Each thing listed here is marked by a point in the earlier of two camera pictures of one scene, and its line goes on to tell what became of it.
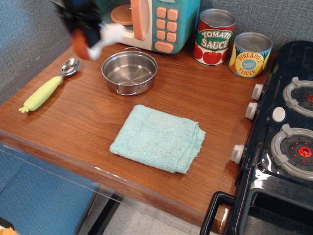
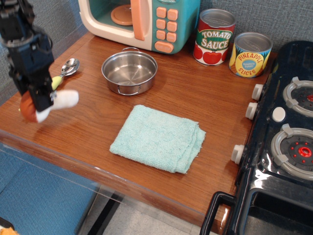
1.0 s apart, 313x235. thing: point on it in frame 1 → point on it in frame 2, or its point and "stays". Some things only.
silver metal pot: (129, 72) stays
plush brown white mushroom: (87, 51) → (61, 98)
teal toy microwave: (166, 27) stays
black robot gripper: (81, 13) → (31, 54)
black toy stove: (274, 194) stays
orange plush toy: (8, 231) stays
